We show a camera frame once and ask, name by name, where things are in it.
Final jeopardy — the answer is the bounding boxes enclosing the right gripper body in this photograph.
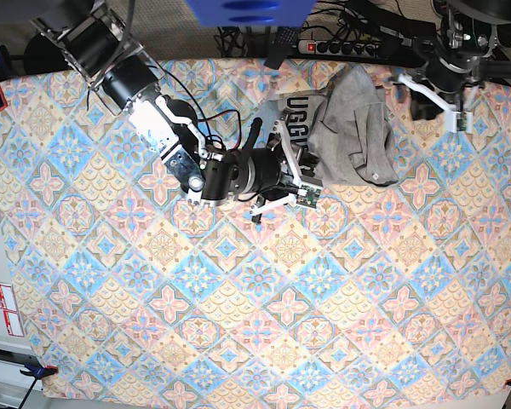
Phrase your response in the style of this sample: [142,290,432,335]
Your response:
[247,147,288,200]

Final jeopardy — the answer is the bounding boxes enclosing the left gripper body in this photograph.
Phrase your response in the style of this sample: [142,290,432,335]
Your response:
[425,59,477,102]

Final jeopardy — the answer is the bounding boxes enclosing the grey T-shirt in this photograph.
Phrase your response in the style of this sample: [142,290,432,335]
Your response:
[270,65,399,187]

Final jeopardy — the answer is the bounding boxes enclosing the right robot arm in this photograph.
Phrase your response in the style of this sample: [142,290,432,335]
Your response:
[32,1,323,216]

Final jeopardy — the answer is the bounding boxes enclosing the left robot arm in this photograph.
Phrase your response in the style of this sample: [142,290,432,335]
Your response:
[347,1,511,130]

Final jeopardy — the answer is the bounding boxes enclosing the black power strip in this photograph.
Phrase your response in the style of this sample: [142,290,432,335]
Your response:
[296,39,382,58]

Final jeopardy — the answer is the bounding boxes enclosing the patterned tile tablecloth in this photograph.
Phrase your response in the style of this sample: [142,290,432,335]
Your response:
[0,72,511,408]

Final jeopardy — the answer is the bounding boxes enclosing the red white labels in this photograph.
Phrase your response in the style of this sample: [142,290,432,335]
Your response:
[0,283,24,337]

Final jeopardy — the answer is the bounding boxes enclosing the blue clamp bottom left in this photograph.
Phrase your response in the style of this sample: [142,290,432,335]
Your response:
[20,364,58,380]

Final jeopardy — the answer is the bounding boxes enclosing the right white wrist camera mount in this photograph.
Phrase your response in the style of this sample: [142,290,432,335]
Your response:
[236,118,323,224]

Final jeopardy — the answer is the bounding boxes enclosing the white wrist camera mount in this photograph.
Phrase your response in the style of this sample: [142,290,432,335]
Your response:
[236,118,323,224]
[395,73,474,133]

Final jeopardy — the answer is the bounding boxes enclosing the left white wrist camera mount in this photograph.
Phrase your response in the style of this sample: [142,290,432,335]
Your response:
[395,73,474,133]

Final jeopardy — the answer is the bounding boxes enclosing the black remote-like bracket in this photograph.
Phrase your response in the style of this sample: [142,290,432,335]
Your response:
[264,26,300,70]

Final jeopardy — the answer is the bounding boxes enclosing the blue plastic mount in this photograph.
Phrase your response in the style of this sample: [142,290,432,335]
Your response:
[186,0,316,27]

